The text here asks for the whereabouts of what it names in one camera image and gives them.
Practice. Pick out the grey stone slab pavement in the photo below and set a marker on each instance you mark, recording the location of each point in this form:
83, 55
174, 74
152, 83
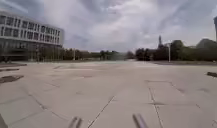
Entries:
112, 83

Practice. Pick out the dark tower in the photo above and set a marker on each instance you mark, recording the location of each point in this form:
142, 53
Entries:
160, 41

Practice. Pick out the pale pole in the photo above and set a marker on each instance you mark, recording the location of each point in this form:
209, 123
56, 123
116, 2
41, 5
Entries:
169, 53

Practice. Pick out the robot's own part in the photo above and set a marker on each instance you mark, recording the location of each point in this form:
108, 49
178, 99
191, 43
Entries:
140, 121
75, 122

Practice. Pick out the row of trees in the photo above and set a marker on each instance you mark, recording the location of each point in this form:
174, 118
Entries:
182, 51

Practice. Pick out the white building with glass base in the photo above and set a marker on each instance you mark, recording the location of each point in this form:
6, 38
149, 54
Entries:
26, 36

